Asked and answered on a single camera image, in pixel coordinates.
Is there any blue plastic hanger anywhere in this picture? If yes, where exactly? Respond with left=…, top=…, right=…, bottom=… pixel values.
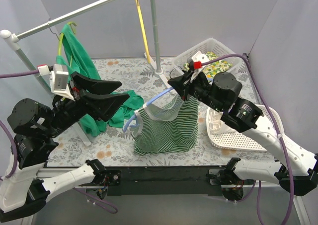
left=122, top=65, right=214, bottom=138

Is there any yellow plastic hanger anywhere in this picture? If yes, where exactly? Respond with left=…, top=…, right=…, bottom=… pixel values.
left=135, top=0, right=151, bottom=64

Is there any white laundry basket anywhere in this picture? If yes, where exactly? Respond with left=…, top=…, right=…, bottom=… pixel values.
left=205, top=104, right=283, bottom=151

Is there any white storage basket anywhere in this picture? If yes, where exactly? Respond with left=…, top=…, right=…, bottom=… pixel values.
left=172, top=38, right=242, bottom=73

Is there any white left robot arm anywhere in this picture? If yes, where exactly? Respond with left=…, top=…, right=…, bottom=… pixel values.
left=0, top=72, right=129, bottom=223

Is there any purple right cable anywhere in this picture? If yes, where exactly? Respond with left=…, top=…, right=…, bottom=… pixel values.
left=203, top=54, right=296, bottom=225

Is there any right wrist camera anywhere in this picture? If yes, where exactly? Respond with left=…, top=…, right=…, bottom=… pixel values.
left=188, top=51, right=209, bottom=82

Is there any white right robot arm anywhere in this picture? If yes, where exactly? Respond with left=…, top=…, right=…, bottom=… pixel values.
left=168, top=72, right=318, bottom=196

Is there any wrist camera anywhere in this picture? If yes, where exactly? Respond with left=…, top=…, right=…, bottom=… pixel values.
left=188, top=51, right=209, bottom=82
left=37, top=64, right=74, bottom=100

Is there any white clothes rack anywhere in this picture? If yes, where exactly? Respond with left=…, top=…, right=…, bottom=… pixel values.
left=0, top=0, right=176, bottom=148

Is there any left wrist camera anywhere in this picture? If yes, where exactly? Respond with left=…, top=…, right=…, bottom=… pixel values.
left=37, top=64, right=74, bottom=100

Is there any white garment in basket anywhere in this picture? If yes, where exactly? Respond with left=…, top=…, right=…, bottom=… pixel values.
left=207, top=109, right=229, bottom=135

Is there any lime green hanger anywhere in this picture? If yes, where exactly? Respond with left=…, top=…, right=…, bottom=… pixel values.
left=58, top=21, right=77, bottom=56

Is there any green white striped tank top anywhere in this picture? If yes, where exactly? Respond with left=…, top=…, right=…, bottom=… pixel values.
left=131, top=95, right=199, bottom=155

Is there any lemon print folded cloth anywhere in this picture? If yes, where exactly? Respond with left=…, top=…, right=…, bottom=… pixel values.
left=195, top=52, right=233, bottom=79

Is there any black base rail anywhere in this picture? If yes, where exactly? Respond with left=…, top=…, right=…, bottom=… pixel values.
left=72, top=164, right=256, bottom=201

